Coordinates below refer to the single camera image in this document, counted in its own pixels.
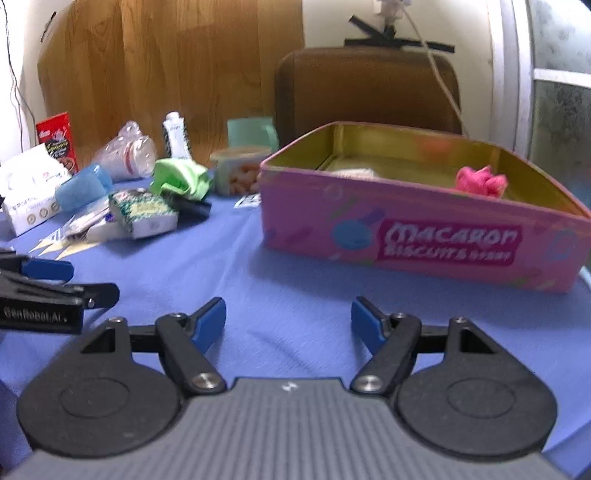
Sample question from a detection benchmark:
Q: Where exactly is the white cable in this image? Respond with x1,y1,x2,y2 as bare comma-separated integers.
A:
402,0,469,137

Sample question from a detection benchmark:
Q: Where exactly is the black tape cross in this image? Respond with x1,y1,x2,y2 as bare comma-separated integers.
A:
344,15,455,54

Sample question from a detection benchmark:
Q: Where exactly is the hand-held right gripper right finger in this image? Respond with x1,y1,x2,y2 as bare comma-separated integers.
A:
351,296,497,396

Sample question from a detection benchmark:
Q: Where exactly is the green cloth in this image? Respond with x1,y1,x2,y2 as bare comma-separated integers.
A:
150,158,213,201

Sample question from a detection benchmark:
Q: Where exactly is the light blue soft pack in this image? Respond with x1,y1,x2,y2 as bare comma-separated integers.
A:
54,164,114,213

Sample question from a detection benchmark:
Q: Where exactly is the pink biscuit tin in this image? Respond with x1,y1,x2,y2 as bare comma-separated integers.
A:
259,121,591,294

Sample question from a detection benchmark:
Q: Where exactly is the wooden board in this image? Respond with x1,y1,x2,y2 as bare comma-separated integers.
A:
37,0,305,169

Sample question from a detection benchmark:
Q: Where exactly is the white bottle with black print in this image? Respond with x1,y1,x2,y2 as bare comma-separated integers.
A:
161,112,194,161

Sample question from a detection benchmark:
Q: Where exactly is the pink cloth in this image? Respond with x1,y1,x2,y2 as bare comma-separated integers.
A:
455,165,509,199

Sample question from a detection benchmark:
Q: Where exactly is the brown chair back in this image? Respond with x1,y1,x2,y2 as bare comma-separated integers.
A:
274,46,464,151

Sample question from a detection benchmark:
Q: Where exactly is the white power plug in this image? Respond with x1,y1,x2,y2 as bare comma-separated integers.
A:
374,0,414,19

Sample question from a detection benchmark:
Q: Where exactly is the green patterned tissue pack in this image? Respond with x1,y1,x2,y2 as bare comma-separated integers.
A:
108,189,180,239

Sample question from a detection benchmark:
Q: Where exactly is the red snack box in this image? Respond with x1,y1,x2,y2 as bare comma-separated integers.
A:
36,111,79,175

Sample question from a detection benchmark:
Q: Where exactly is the frosted glass window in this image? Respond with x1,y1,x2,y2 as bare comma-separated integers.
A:
501,0,591,217

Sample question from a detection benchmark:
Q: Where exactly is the mint green cup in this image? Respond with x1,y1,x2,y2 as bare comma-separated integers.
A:
226,116,280,151

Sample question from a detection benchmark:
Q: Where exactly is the thin black cable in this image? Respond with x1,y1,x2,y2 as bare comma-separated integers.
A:
0,0,28,153

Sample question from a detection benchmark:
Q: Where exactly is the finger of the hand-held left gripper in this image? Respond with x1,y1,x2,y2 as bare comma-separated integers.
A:
59,282,121,310
21,258,75,283

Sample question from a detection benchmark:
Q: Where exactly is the clear container of nuts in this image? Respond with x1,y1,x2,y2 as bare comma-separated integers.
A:
210,147,273,197

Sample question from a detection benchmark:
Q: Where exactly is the black flat item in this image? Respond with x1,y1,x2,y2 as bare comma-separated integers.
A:
161,191,212,217

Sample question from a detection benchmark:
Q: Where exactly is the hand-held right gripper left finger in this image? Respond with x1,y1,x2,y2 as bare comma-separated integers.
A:
81,296,228,396

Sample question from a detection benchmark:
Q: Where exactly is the white tissue packet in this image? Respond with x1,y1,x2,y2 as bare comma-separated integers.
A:
0,143,75,236

